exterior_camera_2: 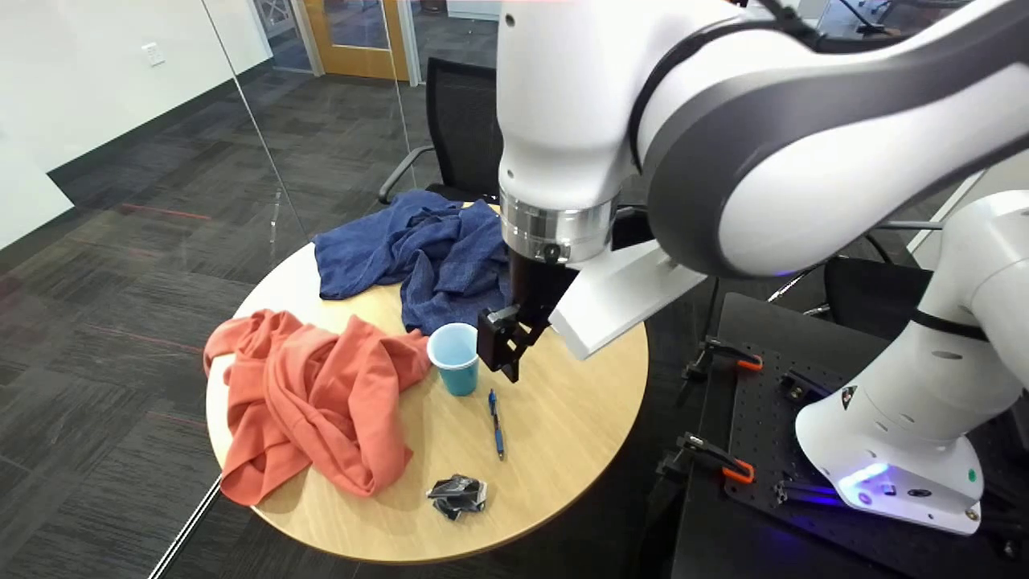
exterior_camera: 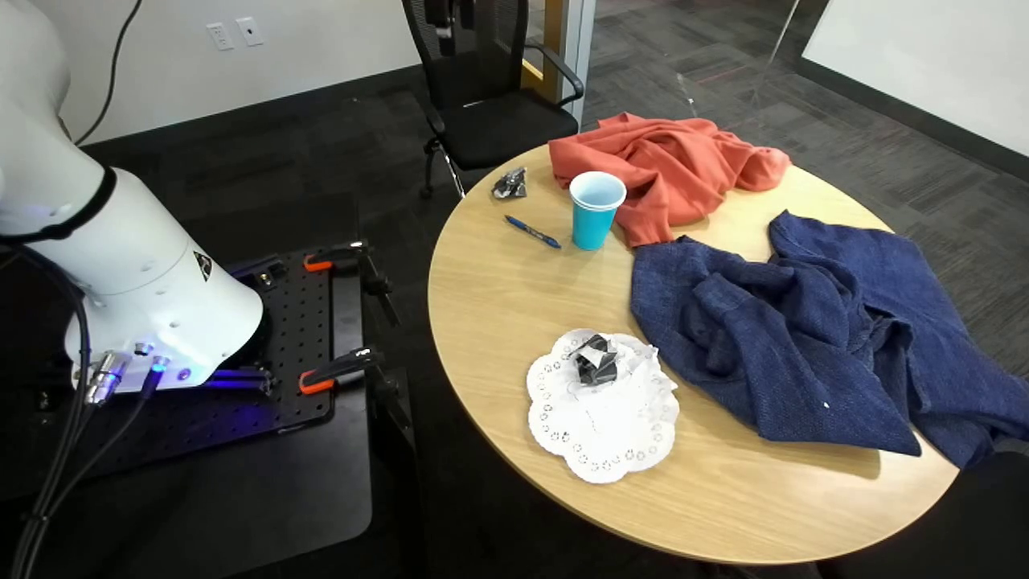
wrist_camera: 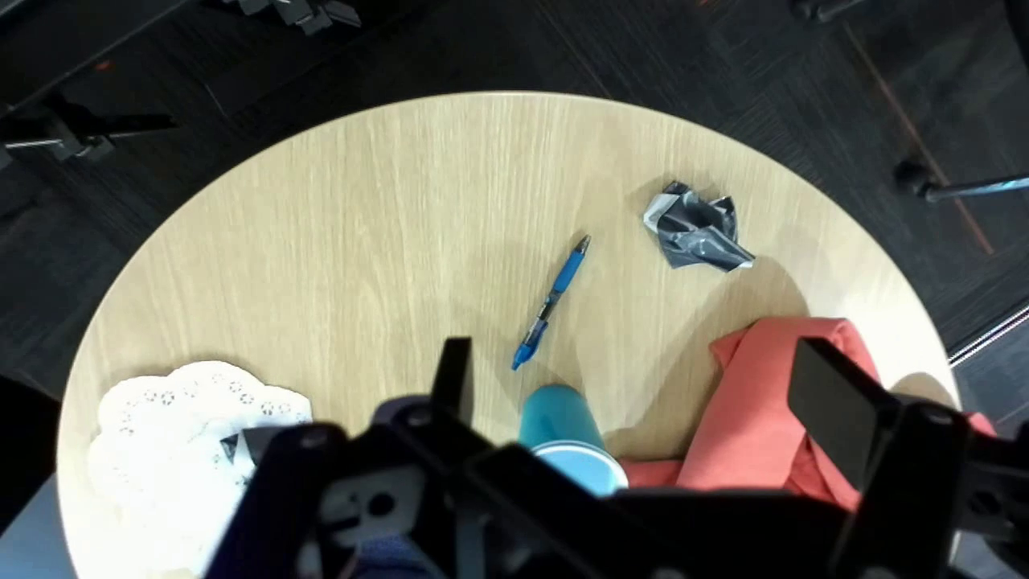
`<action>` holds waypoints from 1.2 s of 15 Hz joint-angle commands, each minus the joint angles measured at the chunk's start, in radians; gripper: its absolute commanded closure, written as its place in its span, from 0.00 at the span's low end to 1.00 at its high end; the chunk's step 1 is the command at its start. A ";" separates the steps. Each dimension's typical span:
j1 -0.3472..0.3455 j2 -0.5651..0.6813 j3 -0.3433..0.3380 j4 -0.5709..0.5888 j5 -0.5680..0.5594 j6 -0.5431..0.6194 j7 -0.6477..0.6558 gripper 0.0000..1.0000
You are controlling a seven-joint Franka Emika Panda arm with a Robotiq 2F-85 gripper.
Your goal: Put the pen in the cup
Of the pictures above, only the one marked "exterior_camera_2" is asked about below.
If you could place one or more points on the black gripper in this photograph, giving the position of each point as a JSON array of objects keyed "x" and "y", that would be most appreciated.
[{"x": 539, "y": 282}]

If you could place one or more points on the blue pen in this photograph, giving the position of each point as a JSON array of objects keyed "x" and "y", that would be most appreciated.
[{"x": 497, "y": 424}]

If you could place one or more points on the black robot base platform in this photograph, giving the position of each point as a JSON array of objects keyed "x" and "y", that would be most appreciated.
[{"x": 749, "y": 534}]

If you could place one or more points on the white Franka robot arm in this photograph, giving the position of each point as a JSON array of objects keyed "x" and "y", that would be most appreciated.
[{"x": 579, "y": 107}]

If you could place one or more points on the light blue plastic cup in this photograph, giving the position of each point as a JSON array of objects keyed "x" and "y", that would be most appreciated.
[{"x": 453, "y": 354}]

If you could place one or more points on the dark blue cloth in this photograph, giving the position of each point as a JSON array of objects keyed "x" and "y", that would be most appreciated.
[{"x": 428, "y": 251}]

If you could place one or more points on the small black object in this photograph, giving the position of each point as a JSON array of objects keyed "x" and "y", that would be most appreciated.
[{"x": 457, "y": 498}]

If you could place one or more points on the orange cloth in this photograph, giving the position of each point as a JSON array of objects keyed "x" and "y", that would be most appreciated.
[{"x": 310, "y": 404}]

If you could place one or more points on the orange and black clamp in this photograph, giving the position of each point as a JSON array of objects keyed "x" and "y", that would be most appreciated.
[
  {"x": 722, "y": 359},
  {"x": 709, "y": 457}
]

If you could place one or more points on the black mesh office chair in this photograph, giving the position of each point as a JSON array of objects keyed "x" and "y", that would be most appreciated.
[{"x": 466, "y": 116}]

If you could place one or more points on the small black clamp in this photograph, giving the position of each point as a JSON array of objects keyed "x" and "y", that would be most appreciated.
[
  {"x": 806, "y": 494},
  {"x": 806, "y": 386}
]

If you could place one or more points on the wooden door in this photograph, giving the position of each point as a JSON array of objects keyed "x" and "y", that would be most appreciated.
[{"x": 356, "y": 38}]

